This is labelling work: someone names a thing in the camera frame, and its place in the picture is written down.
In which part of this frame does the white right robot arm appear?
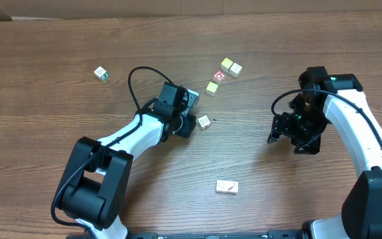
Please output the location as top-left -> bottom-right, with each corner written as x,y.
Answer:
267,66 -> 382,239

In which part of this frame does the pale yellow wooden block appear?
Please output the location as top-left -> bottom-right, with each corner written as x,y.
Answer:
206,82 -> 218,96

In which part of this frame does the yellow top wooden block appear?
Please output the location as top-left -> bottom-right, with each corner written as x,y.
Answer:
220,58 -> 233,73

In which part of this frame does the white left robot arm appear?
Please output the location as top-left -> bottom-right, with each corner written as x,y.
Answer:
50,82 -> 200,238

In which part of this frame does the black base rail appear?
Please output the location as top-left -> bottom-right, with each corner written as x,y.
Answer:
127,230 -> 309,239

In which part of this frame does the cream E wooden block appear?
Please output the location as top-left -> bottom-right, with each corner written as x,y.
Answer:
198,116 -> 211,130

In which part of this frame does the red top wooden block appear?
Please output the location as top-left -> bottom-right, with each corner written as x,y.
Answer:
212,70 -> 225,85

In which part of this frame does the plain cream wooden block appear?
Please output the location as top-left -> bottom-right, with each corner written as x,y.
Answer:
229,62 -> 242,78

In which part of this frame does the yellow crayon wooden block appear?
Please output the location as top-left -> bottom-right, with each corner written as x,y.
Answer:
226,181 -> 239,194

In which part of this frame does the green letter wooden block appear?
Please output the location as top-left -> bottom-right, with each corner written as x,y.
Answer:
94,66 -> 109,82

